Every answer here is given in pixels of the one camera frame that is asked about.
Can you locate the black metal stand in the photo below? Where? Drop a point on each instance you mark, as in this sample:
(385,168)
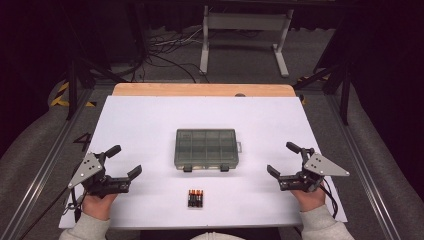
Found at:
(345,100)

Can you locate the white table sheet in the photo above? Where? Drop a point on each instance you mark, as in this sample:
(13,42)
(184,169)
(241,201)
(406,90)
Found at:
(150,116)

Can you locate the grey translucent compartment box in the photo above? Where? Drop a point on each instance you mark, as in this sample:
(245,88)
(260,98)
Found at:
(206,148)

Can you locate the person's left hand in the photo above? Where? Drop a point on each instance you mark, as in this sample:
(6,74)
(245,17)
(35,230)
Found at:
(98,206)

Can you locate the black tripod stand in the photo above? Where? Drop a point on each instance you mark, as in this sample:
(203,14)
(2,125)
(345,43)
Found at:
(71,93)

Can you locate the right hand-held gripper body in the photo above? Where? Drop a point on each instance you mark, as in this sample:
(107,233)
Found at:
(305,181)

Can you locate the aluminium floor rail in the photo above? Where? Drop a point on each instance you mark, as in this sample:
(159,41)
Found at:
(361,166)
(46,168)

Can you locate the white metal stand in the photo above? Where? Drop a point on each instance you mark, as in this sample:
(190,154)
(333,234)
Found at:
(246,21)

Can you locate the person's right hand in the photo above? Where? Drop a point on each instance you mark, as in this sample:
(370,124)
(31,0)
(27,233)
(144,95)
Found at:
(310,200)

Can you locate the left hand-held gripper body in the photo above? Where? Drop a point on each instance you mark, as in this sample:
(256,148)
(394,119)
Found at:
(100,185)

